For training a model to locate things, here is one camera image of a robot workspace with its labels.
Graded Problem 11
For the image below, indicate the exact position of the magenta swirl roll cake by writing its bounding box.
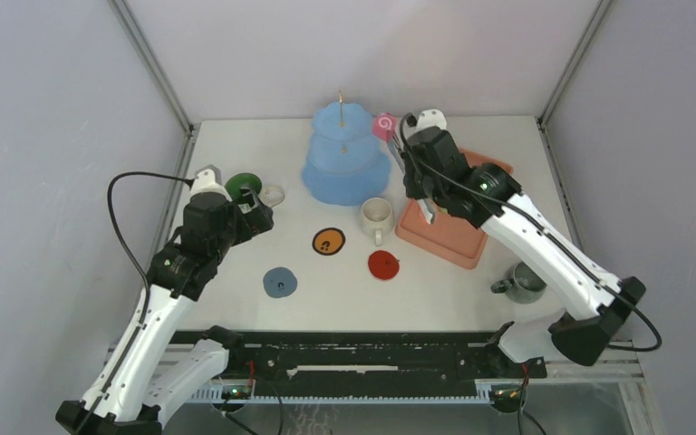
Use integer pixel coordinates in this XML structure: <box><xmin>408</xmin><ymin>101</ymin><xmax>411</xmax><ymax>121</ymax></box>
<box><xmin>372</xmin><ymin>112</ymin><xmax>397</xmax><ymax>143</ymax></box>

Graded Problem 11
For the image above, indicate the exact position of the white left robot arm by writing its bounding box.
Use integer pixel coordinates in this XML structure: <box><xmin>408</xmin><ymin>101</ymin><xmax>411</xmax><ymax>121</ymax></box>
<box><xmin>55</xmin><ymin>166</ymin><xmax>274</xmax><ymax>434</ymax></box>

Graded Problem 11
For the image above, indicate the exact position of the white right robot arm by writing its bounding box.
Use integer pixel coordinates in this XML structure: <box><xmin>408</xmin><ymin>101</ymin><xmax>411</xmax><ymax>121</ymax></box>
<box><xmin>390</xmin><ymin>110</ymin><xmax>649</xmax><ymax>377</ymax></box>

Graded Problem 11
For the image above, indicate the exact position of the green-lined floral cream mug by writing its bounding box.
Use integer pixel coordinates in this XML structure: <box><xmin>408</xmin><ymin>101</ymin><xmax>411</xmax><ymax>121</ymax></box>
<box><xmin>225</xmin><ymin>172</ymin><xmax>285</xmax><ymax>208</ymax></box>

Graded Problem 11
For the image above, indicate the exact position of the pink rectangular tray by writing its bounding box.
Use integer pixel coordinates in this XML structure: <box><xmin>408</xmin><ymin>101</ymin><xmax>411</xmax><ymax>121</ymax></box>
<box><xmin>393</xmin><ymin>147</ymin><xmax>515</xmax><ymax>270</ymax></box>

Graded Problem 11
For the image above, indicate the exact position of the white speckled mug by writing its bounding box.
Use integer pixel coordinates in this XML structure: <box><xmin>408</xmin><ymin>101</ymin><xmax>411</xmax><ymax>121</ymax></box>
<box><xmin>361</xmin><ymin>198</ymin><xmax>395</xmax><ymax>247</ymax></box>

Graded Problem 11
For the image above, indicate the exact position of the blue three-tier cake stand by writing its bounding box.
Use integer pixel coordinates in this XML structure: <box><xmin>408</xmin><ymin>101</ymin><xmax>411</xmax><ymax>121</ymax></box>
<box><xmin>301</xmin><ymin>98</ymin><xmax>391</xmax><ymax>207</ymax></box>

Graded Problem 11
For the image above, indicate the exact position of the blue-grey round coaster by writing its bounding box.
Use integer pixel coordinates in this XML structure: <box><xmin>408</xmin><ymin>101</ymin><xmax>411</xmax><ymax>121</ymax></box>
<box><xmin>263</xmin><ymin>266</ymin><xmax>298</xmax><ymax>298</ymax></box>

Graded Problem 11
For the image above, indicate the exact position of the red apple-shaped coaster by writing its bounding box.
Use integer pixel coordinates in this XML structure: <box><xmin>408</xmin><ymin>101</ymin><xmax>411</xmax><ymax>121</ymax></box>
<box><xmin>367</xmin><ymin>250</ymin><xmax>400</xmax><ymax>281</ymax></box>

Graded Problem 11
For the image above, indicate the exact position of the orange black-rimmed coaster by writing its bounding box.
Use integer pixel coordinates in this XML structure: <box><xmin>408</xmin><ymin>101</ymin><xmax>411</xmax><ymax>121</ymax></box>
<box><xmin>311</xmin><ymin>227</ymin><xmax>346</xmax><ymax>256</ymax></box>

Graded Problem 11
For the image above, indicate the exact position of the grey speckled mug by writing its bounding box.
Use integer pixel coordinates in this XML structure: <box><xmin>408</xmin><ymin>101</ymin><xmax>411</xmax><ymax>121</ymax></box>
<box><xmin>490</xmin><ymin>263</ymin><xmax>546</xmax><ymax>305</ymax></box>

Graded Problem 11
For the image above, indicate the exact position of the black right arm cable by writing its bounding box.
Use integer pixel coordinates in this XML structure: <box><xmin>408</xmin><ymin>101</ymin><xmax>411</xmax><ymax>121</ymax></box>
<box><xmin>398</xmin><ymin>112</ymin><xmax>663</xmax><ymax>353</ymax></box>

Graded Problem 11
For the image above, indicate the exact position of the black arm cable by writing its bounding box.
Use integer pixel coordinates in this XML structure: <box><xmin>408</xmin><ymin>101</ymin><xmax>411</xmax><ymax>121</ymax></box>
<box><xmin>106</xmin><ymin>172</ymin><xmax>196</xmax><ymax>332</ymax></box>
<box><xmin>398</xmin><ymin>112</ymin><xmax>663</xmax><ymax>353</ymax></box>

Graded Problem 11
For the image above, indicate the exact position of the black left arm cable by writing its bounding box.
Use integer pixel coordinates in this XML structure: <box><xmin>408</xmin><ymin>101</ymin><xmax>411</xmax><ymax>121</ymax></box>
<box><xmin>106</xmin><ymin>172</ymin><xmax>196</xmax><ymax>332</ymax></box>

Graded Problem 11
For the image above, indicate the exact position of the aluminium frame post left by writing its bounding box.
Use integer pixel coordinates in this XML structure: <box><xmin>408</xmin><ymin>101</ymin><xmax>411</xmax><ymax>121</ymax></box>
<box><xmin>107</xmin><ymin>0</ymin><xmax>196</xmax><ymax>136</ymax></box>

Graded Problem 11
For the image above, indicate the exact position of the aluminium frame post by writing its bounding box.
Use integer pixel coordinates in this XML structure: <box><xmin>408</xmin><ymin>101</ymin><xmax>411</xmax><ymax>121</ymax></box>
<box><xmin>107</xmin><ymin>0</ymin><xmax>196</xmax><ymax>136</ymax></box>
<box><xmin>537</xmin><ymin>0</ymin><xmax>615</xmax><ymax>131</ymax></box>

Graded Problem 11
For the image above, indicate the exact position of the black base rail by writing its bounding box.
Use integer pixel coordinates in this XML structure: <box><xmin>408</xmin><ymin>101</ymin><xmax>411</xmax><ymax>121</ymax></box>
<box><xmin>107</xmin><ymin>330</ymin><xmax>643</xmax><ymax>415</ymax></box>

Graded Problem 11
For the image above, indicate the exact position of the aluminium frame post right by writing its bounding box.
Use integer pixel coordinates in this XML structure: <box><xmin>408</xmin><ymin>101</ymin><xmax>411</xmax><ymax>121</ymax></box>
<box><xmin>537</xmin><ymin>0</ymin><xmax>615</xmax><ymax>131</ymax></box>

